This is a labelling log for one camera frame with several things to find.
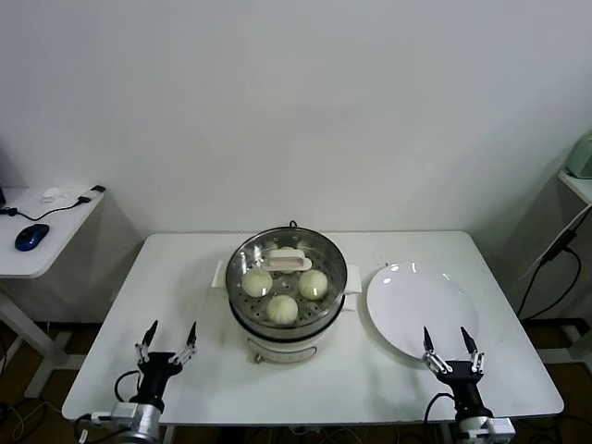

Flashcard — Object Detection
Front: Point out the perforated steel steamer basket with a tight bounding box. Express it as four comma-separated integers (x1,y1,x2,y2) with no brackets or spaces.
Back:
211,225,363,327

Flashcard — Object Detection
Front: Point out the black cable with adapter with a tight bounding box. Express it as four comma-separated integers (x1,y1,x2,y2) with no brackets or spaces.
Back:
0,184,107,222

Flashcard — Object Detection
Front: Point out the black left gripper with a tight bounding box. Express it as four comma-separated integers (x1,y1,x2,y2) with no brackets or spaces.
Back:
134,318,199,403

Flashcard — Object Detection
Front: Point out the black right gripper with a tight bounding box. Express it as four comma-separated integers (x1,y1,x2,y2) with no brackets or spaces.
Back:
422,326,494,417

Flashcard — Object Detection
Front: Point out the white side desk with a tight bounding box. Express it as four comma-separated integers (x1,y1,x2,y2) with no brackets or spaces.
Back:
0,185,140,399

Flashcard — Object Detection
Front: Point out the glass lid with cream handle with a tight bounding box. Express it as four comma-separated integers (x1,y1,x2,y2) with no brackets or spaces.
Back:
226,227,347,320

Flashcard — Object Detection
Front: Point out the white round plate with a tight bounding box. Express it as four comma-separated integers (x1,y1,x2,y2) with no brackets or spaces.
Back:
366,262,480,364

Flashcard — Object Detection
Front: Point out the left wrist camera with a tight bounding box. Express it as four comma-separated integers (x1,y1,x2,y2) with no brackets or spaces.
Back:
90,401,161,429

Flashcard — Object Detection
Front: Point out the black power cable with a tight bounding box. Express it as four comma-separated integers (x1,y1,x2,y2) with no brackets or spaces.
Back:
517,205,592,323

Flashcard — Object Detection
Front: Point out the blue computer mouse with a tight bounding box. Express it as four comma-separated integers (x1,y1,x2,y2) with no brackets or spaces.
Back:
13,223,51,253

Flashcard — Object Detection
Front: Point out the steel steamer pot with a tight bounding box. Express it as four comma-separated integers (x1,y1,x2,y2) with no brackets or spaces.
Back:
229,220,360,365

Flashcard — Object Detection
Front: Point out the pale green appliance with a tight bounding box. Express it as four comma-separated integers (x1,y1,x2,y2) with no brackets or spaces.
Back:
566,131,592,179

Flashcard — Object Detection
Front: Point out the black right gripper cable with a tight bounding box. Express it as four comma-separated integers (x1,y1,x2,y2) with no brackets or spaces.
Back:
424,392,459,426

